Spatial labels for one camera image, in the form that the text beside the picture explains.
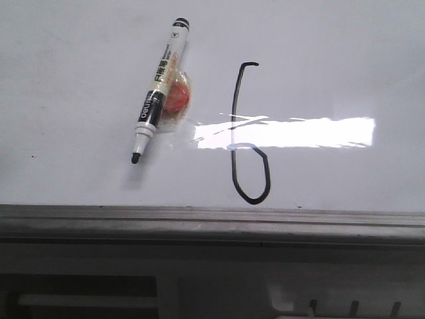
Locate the grey aluminium whiteboard frame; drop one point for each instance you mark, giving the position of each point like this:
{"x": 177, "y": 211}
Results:
{"x": 156, "y": 223}

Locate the white plastic appliance below board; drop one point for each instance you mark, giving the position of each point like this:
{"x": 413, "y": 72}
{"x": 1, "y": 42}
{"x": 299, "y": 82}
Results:
{"x": 43, "y": 280}

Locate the white whiteboard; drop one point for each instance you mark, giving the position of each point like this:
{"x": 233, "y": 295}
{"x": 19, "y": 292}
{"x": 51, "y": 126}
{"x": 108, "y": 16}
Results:
{"x": 331, "y": 91}

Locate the white and black whiteboard marker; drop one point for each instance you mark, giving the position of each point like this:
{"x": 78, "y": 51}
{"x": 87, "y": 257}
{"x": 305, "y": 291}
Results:
{"x": 157, "y": 94}

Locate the red magnet taped to marker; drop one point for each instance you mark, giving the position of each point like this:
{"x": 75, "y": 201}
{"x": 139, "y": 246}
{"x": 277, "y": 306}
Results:
{"x": 178, "y": 97}

